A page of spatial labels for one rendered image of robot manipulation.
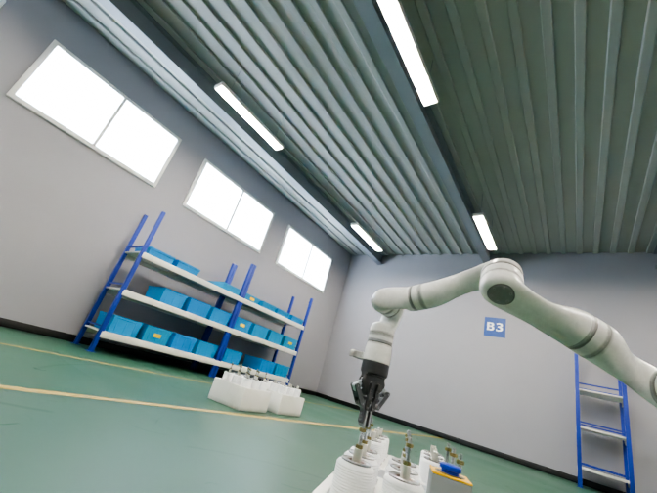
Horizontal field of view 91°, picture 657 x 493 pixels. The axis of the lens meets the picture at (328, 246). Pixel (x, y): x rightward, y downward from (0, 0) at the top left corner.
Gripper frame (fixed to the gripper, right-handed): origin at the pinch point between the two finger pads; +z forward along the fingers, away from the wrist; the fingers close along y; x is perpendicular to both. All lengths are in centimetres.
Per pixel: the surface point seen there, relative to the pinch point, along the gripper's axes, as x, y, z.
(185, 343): 458, 48, 0
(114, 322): 424, -50, -2
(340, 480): -1.0, -4.6, 14.0
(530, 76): 57, 195, -365
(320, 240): 625, 302, -333
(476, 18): 64, 102, -365
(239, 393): 217, 54, 23
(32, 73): 422, -259, -251
